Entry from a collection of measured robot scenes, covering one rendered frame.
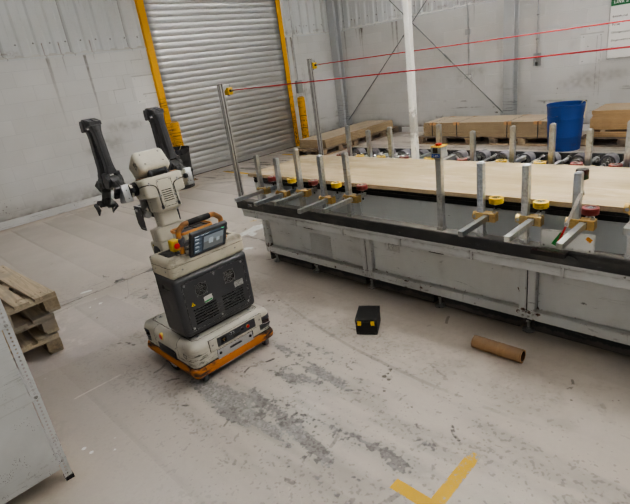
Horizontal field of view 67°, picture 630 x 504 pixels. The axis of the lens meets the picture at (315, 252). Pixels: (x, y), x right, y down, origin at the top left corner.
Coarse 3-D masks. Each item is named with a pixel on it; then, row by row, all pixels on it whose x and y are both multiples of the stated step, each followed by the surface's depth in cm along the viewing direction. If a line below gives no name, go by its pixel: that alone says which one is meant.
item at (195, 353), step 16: (160, 320) 326; (224, 320) 313; (240, 320) 312; (160, 336) 311; (176, 336) 302; (208, 336) 297; (240, 336) 311; (256, 336) 321; (160, 352) 322; (176, 352) 302; (192, 352) 288; (208, 352) 295; (224, 352) 304; (240, 352) 312; (192, 368) 294; (208, 368) 297
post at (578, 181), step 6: (576, 174) 230; (582, 174) 229; (576, 180) 231; (582, 180) 231; (576, 186) 232; (582, 186) 232; (576, 192) 233; (582, 192) 234; (576, 198) 234; (576, 210) 236; (576, 216) 237; (570, 228) 241
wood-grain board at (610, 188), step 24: (264, 168) 455; (288, 168) 440; (312, 168) 425; (336, 168) 412; (360, 168) 399; (384, 168) 387; (408, 168) 376; (432, 168) 365; (456, 168) 355; (504, 168) 336; (552, 168) 320; (576, 168) 312; (600, 168) 304; (624, 168) 297; (432, 192) 310; (456, 192) 298; (504, 192) 284; (552, 192) 272; (600, 192) 261; (624, 192) 256
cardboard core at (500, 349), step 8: (480, 336) 294; (472, 344) 293; (480, 344) 289; (488, 344) 286; (496, 344) 284; (504, 344) 282; (488, 352) 288; (496, 352) 283; (504, 352) 279; (512, 352) 276; (520, 352) 274; (512, 360) 279; (520, 360) 274
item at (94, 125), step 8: (88, 120) 293; (96, 120) 294; (96, 128) 293; (96, 136) 293; (96, 144) 296; (104, 144) 296; (104, 152) 296; (104, 160) 297; (104, 168) 300; (112, 168) 299; (104, 176) 297; (120, 176) 302; (104, 184) 302
